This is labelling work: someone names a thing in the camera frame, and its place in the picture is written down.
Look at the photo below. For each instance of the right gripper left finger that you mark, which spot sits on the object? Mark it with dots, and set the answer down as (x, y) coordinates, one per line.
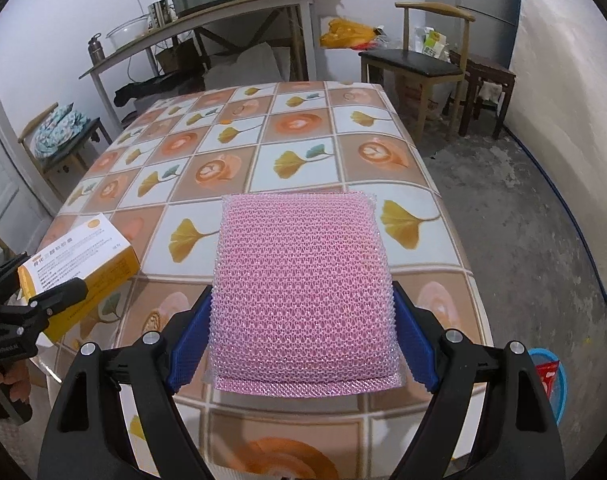
(86, 436)

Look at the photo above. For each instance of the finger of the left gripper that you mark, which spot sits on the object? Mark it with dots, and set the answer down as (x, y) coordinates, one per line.
(59, 298)

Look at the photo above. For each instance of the yellow white medicine box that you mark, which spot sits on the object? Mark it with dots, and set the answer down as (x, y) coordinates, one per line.
(94, 251)

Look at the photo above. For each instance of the pink mesh sponge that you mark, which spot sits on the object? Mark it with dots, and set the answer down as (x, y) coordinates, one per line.
(302, 303)

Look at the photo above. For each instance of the red colourful snack bag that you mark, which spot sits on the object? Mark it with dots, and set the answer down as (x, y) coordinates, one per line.
(547, 372)

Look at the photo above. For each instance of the blue mesh trash basket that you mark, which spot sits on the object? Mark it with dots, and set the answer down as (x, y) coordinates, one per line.
(559, 397)

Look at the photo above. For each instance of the person's left hand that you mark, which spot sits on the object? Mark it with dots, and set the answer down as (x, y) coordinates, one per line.
(17, 378)

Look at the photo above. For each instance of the white door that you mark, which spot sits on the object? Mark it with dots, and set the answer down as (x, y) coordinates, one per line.
(27, 203)

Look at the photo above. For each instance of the patterned table cover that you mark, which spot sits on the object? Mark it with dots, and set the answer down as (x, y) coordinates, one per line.
(281, 164)

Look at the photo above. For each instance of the chair with folded blanket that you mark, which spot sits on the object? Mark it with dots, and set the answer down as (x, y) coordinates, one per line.
(54, 140)

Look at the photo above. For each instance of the dark metal water bottle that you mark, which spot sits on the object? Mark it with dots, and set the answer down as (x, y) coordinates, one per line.
(95, 49)

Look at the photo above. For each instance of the clear glass bowl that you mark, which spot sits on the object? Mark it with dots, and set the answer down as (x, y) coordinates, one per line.
(128, 31)

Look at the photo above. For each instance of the white mattress blue trim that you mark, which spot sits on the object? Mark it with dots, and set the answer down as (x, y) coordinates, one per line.
(559, 109)

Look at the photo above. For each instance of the dark wooden stool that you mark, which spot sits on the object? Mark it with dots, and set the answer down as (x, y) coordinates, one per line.
(489, 85)

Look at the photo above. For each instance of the long grey side table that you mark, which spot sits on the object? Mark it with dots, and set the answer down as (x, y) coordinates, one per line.
(303, 39)

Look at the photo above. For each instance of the yellow plastic bag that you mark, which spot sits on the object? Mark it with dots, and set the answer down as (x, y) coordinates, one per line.
(347, 34)

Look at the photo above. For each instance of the wooden chair black seat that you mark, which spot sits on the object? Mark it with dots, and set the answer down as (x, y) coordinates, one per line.
(422, 68)

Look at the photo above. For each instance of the grey refrigerator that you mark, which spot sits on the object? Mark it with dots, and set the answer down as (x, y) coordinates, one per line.
(471, 5)

